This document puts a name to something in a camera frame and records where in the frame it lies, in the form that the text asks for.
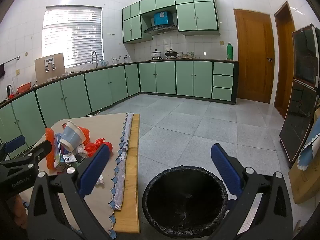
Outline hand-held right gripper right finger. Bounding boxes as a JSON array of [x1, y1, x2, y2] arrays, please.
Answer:
[[211, 143, 294, 240]]

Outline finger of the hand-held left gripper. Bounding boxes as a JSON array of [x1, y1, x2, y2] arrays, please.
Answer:
[[0, 135, 26, 161], [0, 140, 53, 175]]

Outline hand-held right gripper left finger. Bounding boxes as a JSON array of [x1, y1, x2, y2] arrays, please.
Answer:
[[27, 144, 115, 240]]

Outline green white drink carton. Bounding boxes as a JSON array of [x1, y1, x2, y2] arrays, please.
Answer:
[[53, 132, 78, 172]]

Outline red plastic bag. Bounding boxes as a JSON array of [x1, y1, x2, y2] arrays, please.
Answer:
[[84, 137, 113, 158]]

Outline blue white paper cup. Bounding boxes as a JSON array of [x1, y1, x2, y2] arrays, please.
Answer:
[[59, 120, 87, 153]]

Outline black bag-lined trash bin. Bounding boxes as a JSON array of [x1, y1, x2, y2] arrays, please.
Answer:
[[142, 165, 228, 238]]

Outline person's left hand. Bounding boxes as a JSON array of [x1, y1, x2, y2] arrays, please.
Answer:
[[14, 194, 28, 217]]

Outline striped floral cloth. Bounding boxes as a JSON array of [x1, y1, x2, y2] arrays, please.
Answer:
[[114, 112, 135, 210]]

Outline wooden table with beige cloth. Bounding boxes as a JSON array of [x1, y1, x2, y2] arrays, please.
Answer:
[[19, 112, 129, 233]]

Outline white striped cloth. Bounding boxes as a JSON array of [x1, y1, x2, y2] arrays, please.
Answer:
[[235, 200, 260, 236]]

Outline red basin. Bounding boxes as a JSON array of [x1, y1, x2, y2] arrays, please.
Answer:
[[17, 82, 32, 93]]

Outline brown board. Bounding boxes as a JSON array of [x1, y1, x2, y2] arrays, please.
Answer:
[[34, 53, 65, 82]]

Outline cardboard box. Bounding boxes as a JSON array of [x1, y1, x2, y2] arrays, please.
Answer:
[[288, 111, 320, 205]]

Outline metal towel bar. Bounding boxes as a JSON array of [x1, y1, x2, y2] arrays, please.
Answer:
[[0, 56, 20, 67]]

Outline blue white scalloped cloth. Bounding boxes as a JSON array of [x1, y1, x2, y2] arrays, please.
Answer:
[[297, 132, 320, 170]]

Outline black glass cabinet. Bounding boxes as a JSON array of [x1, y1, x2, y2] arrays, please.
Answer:
[[279, 24, 320, 168]]

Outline green base cabinets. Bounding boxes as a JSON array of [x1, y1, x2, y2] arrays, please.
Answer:
[[0, 60, 239, 155]]

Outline white window blinds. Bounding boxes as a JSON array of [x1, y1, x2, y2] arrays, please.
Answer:
[[42, 6, 103, 68]]

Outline plain wooden door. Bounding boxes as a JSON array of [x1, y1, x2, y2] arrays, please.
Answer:
[[274, 1, 297, 118]]

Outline range hood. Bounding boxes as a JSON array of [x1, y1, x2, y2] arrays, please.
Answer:
[[143, 24, 178, 36]]

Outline blue box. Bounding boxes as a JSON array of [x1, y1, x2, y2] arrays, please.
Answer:
[[153, 11, 173, 26]]

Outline wooden door with handle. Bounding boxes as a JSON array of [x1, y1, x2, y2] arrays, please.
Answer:
[[234, 8, 275, 104]]

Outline green wall cabinets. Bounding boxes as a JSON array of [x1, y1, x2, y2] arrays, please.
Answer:
[[122, 0, 222, 44]]

